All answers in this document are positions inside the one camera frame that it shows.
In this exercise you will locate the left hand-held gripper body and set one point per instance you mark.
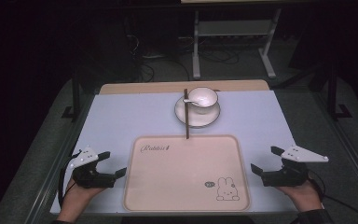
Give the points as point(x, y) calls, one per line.
point(88, 178)

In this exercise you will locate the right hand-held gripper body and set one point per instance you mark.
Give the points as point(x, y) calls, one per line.
point(287, 174)

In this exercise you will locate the person's left hand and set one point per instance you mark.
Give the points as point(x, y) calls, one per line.
point(76, 197)

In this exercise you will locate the person's right hand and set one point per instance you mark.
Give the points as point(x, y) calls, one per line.
point(303, 196)

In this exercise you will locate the white table cover sheet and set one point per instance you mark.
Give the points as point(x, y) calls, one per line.
point(130, 118)

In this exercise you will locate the pink tray with rabbit print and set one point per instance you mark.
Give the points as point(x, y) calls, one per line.
point(174, 174)

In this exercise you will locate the black metal stand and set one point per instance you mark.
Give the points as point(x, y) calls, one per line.
point(75, 99)
point(332, 93)

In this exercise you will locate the white saucer plate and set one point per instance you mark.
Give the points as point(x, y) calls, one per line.
point(203, 120)

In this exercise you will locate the dark brown chopsticks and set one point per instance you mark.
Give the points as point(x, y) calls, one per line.
point(186, 124)

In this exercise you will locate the white bowl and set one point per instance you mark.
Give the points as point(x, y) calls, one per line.
point(207, 95)

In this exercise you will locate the white ceramic spoon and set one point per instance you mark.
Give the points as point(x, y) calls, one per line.
point(190, 101)

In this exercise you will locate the white metal stand frame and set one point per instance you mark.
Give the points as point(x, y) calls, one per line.
point(236, 28)

